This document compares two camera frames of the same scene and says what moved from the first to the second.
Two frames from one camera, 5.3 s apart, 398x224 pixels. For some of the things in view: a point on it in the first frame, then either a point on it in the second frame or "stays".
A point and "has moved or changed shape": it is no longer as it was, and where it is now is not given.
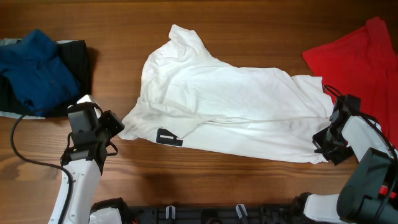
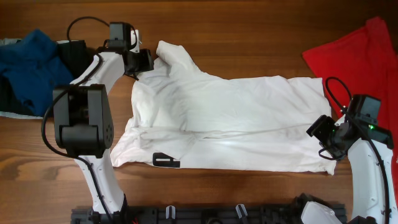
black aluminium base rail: (217, 214) stays
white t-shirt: (188, 94) has moved or changed shape
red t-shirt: (362, 64) stays
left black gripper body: (112, 123) to (144, 61)
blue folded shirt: (41, 78) stays
